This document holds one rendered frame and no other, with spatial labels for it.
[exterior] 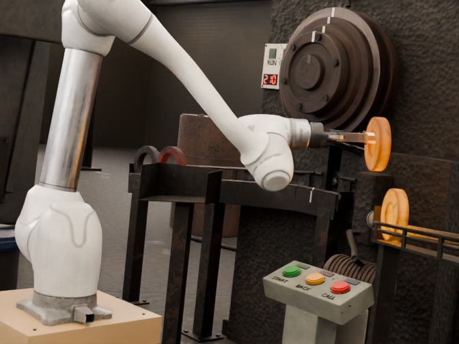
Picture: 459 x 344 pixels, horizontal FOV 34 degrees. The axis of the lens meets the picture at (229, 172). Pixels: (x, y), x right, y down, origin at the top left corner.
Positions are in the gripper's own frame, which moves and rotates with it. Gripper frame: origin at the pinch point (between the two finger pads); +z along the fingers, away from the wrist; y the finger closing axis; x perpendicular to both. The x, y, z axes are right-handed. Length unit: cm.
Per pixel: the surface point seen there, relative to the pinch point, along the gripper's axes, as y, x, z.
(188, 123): -342, -8, -38
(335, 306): 58, -34, -25
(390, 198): -0.4, -17.5, 5.2
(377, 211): -7.8, -22.2, 4.0
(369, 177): -28.3, -13.8, 7.2
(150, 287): -171, -89, -62
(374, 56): -32.3, 25.5, 7.2
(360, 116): -34.7, 5.8, 4.6
